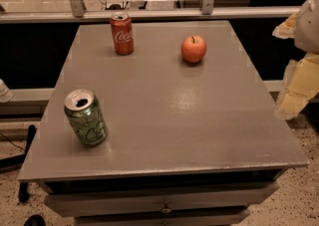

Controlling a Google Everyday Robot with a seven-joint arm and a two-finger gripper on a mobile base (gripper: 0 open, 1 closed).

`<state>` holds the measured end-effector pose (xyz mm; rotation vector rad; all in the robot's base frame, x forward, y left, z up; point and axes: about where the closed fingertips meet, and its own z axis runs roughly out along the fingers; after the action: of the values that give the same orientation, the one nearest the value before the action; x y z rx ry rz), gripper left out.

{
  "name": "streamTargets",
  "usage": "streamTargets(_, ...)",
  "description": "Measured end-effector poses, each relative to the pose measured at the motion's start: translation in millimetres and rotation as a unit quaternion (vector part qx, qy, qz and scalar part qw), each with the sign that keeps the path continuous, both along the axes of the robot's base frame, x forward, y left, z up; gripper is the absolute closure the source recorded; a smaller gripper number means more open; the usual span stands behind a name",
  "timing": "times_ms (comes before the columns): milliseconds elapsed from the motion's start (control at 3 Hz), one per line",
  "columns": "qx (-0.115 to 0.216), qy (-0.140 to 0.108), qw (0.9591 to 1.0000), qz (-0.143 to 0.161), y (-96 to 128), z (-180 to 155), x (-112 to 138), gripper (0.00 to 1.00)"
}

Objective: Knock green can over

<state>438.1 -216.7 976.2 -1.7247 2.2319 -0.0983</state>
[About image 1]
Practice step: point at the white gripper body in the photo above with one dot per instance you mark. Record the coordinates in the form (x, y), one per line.
(309, 26)

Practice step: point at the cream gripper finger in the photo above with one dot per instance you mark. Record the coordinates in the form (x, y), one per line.
(300, 85)
(286, 30)

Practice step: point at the green soda can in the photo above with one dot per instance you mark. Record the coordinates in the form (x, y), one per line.
(84, 114)

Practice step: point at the red Coca-Cola can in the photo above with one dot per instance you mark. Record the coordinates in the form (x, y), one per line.
(122, 31)

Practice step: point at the red apple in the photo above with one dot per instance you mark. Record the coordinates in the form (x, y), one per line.
(193, 49)

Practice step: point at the metal drawer knob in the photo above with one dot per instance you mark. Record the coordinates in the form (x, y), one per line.
(166, 210)

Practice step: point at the grey cabinet drawer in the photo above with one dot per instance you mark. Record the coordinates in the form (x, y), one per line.
(153, 200)

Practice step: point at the white object at left edge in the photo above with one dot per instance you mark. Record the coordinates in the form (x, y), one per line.
(5, 94)

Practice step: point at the black chair base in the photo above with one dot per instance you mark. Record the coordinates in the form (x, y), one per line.
(16, 161)

